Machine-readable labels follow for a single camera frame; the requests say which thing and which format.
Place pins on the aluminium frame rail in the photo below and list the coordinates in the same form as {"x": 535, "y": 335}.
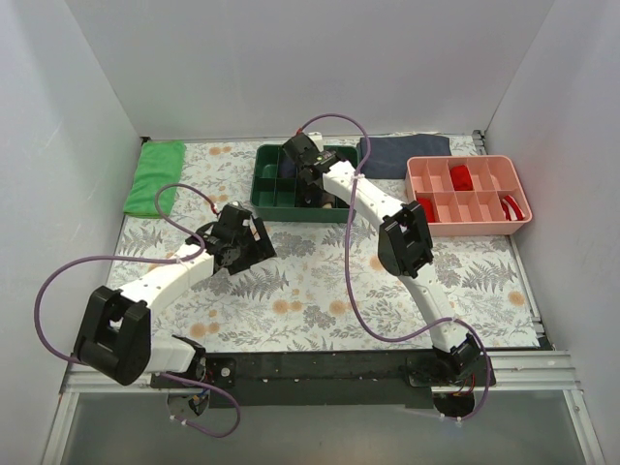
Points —
{"x": 514, "y": 371}

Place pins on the pink divided organizer tray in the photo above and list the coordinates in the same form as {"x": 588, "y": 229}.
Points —
{"x": 477, "y": 212}

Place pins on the rolled red underwear top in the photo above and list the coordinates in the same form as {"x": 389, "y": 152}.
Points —
{"x": 461, "y": 179}

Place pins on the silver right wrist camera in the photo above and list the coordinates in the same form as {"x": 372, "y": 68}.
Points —
{"x": 316, "y": 137}

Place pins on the dark blue folded cloth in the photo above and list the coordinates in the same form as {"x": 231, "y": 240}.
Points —
{"x": 389, "y": 155}

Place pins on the red white striped underwear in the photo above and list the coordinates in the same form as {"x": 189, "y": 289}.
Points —
{"x": 511, "y": 208}

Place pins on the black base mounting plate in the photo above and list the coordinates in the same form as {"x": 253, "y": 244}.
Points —
{"x": 348, "y": 378}

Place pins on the rolled grey brown underwear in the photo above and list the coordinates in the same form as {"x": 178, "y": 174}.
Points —
{"x": 326, "y": 200}

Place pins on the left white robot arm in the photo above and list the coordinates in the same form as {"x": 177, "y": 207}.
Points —
{"x": 115, "y": 336}

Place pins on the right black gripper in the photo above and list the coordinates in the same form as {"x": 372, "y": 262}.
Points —
{"x": 309, "y": 192}

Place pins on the green folded towel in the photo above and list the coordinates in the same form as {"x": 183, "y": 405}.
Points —
{"x": 160, "y": 164}

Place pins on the rolled red underwear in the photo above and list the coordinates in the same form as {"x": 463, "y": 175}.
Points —
{"x": 461, "y": 179}
{"x": 428, "y": 209}

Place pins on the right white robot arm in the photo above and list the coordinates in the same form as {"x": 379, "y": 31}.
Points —
{"x": 404, "y": 250}

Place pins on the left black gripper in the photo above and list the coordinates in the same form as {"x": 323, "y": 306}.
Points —
{"x": 253, "y": 240}

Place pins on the green divided organizer tray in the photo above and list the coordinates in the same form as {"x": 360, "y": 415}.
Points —
{"x": 275, "y": 197}

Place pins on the rolled red underwear left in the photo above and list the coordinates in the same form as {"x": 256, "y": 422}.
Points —
{"x": 428, "y": 209}

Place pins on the rolled navy underwear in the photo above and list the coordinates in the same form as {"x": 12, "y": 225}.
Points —
{"x": 286, "y": 168}

